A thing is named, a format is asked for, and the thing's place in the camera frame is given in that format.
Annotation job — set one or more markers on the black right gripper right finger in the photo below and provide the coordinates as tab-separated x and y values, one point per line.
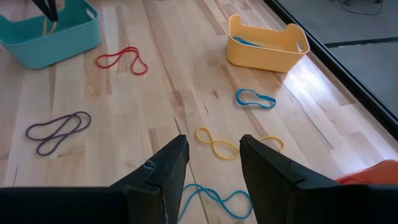
286	199

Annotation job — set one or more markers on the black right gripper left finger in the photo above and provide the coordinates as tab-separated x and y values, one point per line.
146	202

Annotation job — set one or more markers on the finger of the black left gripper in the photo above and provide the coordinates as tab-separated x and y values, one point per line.
53	9
42	7

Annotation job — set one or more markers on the yellow rubber band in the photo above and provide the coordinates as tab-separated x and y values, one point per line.
196	134
44	29

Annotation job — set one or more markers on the thin blue rubber band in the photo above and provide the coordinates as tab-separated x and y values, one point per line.
251	208

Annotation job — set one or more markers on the dark purple rubber band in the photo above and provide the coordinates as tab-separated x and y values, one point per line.
89	121

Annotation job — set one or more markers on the small blue rubber band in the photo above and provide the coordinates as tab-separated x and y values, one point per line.
245	41

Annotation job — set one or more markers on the light teal plastic basket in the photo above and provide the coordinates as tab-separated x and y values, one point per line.
62	40

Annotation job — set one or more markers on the orange plastic basket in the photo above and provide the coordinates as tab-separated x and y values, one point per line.
379	172

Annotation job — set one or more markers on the yellow plastic basket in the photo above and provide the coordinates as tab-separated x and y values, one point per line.
258	60

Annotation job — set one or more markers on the black table frame rail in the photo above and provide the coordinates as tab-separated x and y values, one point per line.
342	72

